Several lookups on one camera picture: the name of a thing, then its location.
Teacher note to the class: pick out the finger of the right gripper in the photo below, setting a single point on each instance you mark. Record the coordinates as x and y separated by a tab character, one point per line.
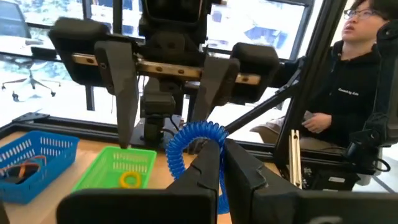
124	77
214	81

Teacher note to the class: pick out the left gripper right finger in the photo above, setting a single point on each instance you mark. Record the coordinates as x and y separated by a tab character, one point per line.
242	174

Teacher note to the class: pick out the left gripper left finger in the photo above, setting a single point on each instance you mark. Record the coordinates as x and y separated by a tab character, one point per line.
205	168

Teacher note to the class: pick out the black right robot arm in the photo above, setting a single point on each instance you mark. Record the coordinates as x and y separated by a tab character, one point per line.
155	105

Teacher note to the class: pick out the office chair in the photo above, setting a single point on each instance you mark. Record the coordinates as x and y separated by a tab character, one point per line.
12	18

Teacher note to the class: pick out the silver aluminium extrusion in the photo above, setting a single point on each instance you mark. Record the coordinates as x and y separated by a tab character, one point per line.
295	158

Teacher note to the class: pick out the black control box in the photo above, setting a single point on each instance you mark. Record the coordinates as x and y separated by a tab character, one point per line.
323	180

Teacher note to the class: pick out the person's hand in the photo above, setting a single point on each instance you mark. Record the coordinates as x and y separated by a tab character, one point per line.
317	123

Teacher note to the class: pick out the blue plastic basket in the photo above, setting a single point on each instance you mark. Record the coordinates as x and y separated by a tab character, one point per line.
56	149

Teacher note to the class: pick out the green plastic basket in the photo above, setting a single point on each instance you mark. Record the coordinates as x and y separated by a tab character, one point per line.
93	174

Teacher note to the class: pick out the person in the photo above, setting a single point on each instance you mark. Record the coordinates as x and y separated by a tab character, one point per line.
351	87

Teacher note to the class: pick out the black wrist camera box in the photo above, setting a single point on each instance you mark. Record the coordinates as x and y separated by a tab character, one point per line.
174	11

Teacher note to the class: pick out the window with dark frame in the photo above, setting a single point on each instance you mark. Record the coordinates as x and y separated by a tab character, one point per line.
264	18

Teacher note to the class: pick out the black aluminium rig frame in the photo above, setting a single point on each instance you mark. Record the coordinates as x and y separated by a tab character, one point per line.
311	77

